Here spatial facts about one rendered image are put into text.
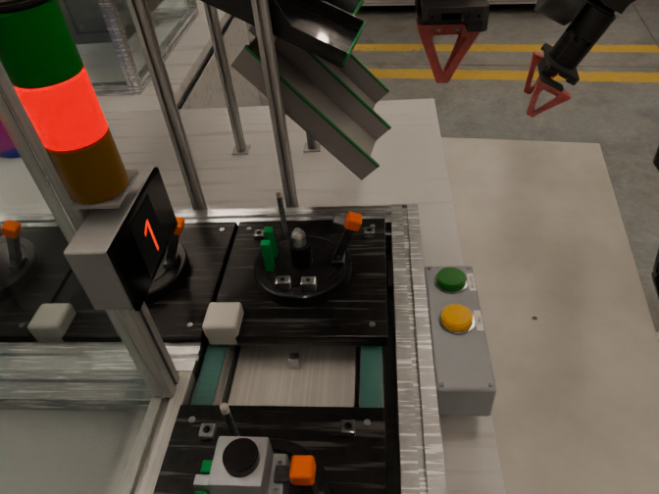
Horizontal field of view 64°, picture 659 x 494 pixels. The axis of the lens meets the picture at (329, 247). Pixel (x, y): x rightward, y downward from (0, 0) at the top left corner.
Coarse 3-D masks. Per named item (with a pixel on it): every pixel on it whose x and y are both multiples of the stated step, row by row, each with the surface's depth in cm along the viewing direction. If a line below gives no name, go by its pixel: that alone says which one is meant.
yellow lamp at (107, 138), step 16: (96, 144) 40; (112, 144) 42; (64, 160) 40; (80, 160) 40; (96, 160) 41; (112, 160) 42; (64, 176) 41; (80, 176) 41; (96, 176) 41; (112, 176) 42; (80, 192) 42; (96, 192) 42; (112, 192) 43
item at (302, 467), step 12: (300, 456) 45; (312, 456) 45; (276, 468) 46; (288, 468) 46; (300, 468) 44; (312, 468) 44; (276, 480) 45; (288, 480) 45; (300, 480) 44; (312, 480) 44; (312, 492) 46
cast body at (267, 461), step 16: (224, 448) 45; (240, 448) 44; (256, 448) 44; (272, 448) 46; (224, 464) 43; (240, 464) 43; (256, 464) 43; (272, 464) 46; (288, 464) 48; (208, 480) 43; (224, 480) 43; (240, 480) 43; (256, 480) 42; (272, 480) 45
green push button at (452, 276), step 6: (444, 270) 74; (450, 270) 74; (456, 270) 74; (438, 276) 73; (444, 276) 73; (450, 276) 73; (456, 276) 73; (462, 276) 73; (438, 282) 73; (444, 282) 72; (450, 282) 72; (456, 282) 72; (462, 282) 72; (444, 288) 73; (450, 288) 72; (456, 288) 72
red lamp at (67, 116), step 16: (80, 80) 38; (32, 96) 36; (48, 96) 37; (64, 96) 37; (80, 96) 38; (32, 112) 37; (48, 112) 37; (64, 112) 38; (80, 112) 38; (96, 112) 40; (48, 128) 38; (64, 128) 38; (80, 128) 39; (96, 128) 40; (48, 144) 39; (64, 144) 39; (80, 144) 39
